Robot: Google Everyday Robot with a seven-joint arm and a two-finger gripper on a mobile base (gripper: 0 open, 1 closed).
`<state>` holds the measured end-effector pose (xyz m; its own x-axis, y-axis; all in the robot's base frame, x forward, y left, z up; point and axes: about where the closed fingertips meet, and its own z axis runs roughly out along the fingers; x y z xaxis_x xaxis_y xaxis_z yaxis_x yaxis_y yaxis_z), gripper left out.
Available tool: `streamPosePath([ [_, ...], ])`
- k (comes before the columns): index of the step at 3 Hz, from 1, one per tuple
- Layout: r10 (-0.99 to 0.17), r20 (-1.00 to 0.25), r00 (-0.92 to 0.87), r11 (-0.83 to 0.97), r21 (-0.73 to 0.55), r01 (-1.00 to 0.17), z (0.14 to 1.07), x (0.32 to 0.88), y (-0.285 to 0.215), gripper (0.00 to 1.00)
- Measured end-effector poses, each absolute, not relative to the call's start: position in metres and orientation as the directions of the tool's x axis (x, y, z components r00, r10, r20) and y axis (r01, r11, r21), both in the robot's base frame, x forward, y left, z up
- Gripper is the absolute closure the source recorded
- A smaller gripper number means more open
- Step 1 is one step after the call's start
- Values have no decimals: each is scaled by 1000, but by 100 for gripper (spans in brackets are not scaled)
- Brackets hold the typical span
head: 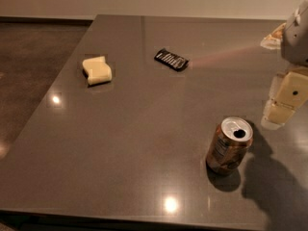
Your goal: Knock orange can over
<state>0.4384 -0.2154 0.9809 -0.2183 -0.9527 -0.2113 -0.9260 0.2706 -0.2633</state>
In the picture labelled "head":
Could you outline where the orange soda can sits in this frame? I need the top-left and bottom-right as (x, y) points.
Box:
(206, 116), (253, 175)

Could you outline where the black snack wrapper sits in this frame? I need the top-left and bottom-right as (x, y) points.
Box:
(154, 48), (189, 71)

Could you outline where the yellow sponge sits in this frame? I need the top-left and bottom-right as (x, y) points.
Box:
(83, 56), (113, 86)

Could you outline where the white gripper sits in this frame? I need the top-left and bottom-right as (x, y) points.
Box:
(260, 0), (308, 130)

